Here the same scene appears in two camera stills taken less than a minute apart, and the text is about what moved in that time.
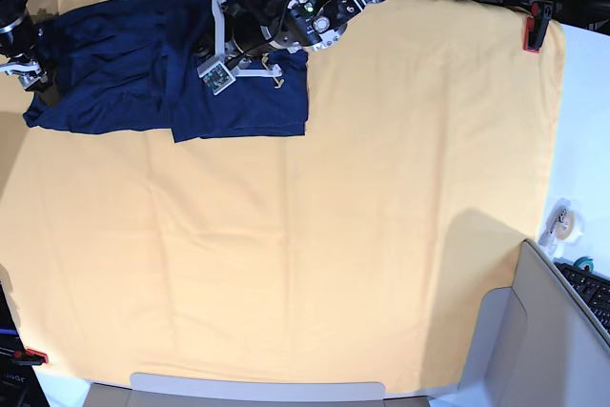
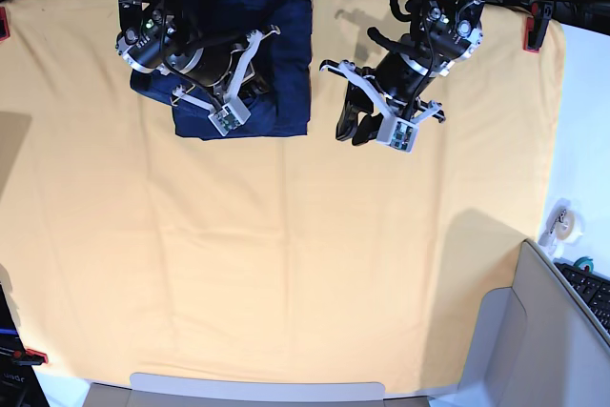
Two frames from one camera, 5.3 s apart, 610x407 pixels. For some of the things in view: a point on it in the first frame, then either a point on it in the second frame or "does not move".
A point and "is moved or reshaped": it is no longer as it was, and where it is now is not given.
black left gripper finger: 47,91 to 253,88
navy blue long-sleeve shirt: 133,63 is moved or reshaped
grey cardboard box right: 536,343 does not move
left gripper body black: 29,72 to 225,71
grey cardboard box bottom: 171,390 does not move
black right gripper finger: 205,50 to 356,101
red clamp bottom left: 30,357 does not move
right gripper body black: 241,42 to 395,86
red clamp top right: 541,12 does not move
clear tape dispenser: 563,226 does not move
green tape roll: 580,262 does not move
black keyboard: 595,290 does not move
